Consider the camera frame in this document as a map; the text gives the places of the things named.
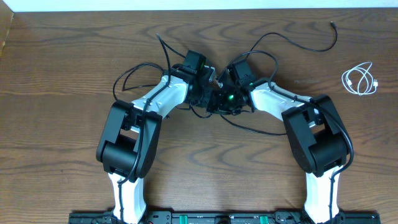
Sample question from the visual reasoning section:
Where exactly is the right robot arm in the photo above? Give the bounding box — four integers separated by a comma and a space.
207, 59, 354, 223

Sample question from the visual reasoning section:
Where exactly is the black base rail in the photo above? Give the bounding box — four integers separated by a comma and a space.
68, 210, 381, 224

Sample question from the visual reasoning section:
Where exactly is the white cable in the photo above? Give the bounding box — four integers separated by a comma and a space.
341, 61, 379, 96

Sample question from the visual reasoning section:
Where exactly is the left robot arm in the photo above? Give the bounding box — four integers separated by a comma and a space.
96, 50, 215, 223

